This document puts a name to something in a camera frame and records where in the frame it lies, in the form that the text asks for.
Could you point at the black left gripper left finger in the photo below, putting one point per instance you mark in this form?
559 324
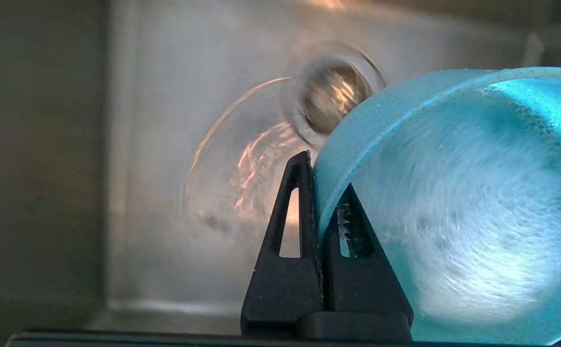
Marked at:
280 294

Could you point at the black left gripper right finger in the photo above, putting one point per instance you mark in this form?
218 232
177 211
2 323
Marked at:
367 289

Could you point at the teal plastic bowl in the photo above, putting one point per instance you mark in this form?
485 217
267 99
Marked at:
454 217

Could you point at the stainless steel sink basin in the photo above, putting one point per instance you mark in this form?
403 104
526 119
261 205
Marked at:
165 144

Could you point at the round metal drain strainer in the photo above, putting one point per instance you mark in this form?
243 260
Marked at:
331 94

